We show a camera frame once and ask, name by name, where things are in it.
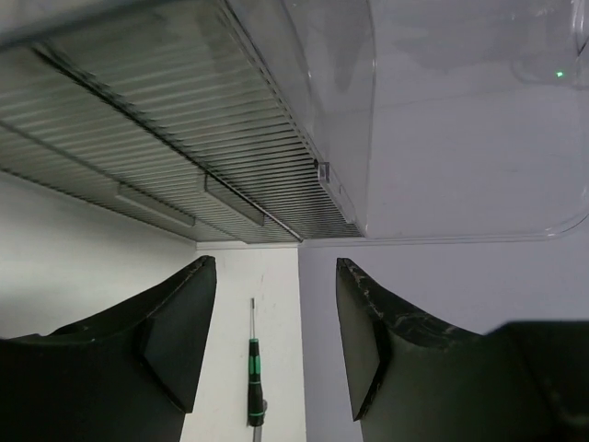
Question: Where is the clear acrylic drawer cabinet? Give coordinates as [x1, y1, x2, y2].
[1, 1, 588, 243]

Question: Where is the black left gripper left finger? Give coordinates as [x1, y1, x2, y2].
[1, 256, 216, 441]

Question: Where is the small green black screwdriver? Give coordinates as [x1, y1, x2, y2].
[248, 298, 267, 428]

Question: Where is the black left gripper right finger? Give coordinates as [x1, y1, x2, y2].
[336, 258, 588, 441]

